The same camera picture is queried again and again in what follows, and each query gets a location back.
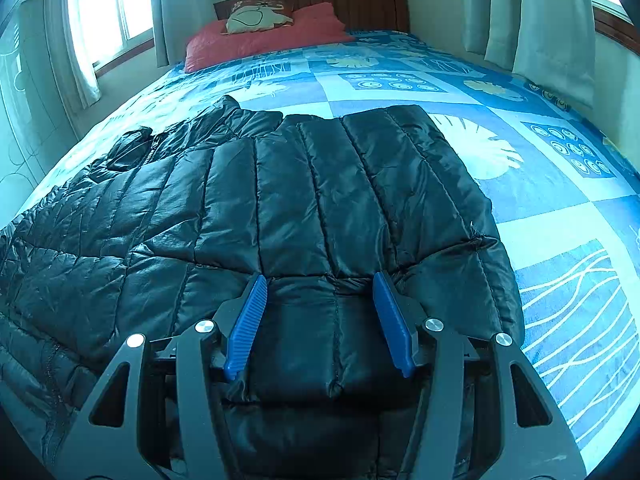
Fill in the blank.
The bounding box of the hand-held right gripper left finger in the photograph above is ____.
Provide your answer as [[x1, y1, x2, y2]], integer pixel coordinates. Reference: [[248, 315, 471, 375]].
[[52, 274, 268, 480]]

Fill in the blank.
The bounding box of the red pillow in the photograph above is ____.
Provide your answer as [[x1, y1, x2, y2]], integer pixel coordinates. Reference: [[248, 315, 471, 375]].
[[184, 2, 357, 73]]

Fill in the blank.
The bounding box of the cream printed pillow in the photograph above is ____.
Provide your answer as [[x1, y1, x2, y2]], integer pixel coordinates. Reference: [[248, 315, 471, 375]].
[[222, 1, 295, 35]]

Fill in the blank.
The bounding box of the blue patterned bedsheet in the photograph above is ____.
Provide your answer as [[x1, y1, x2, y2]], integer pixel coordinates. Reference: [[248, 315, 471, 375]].
[[0, 30, 640, 466]]

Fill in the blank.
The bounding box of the pale patterned wardrobe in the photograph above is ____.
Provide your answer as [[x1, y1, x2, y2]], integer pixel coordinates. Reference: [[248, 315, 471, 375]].
[[0, 0, 66, 221]]

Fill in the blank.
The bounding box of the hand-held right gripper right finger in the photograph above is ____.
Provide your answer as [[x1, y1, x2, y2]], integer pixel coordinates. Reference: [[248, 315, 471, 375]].
[[372, 271, 587, 480]]

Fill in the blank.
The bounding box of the white curtain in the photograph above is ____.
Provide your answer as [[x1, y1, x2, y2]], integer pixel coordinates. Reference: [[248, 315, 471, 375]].
[[47, 0, 101, 111]]

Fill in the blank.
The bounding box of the light grey curtain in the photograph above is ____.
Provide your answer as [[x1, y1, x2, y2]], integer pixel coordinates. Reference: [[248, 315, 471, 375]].
[[150, 0, 188, 68], [462, 0, 596, 108]]

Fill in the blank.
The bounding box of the black puffer jacket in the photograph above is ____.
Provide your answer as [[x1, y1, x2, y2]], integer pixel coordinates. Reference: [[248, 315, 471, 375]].
[[0, 95, 526, 480]]

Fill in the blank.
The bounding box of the brown wooden headboard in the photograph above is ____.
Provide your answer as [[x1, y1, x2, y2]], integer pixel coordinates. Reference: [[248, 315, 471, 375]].
[[214, 0, 411, 33]]

